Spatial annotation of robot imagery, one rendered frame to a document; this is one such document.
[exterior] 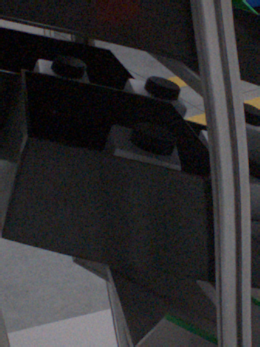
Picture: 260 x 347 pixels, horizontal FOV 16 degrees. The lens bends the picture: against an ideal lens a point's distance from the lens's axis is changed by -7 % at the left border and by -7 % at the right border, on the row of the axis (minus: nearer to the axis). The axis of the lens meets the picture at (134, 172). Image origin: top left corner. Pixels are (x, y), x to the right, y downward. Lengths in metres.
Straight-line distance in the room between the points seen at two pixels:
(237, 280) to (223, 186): 0.08
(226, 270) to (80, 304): 2.22
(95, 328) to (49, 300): 1.60
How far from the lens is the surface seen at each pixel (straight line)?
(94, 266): 0.80
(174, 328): 0.67
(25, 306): 2.84
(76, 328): 1.26
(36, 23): 0.55
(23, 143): 0.58
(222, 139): 0.56
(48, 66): 0.78
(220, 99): 0.55
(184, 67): 0.60
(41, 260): 3.06
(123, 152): 0.63
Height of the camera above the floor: 1.61
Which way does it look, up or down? 27 degrees down
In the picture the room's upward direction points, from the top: 7 degrees counter-clockwise
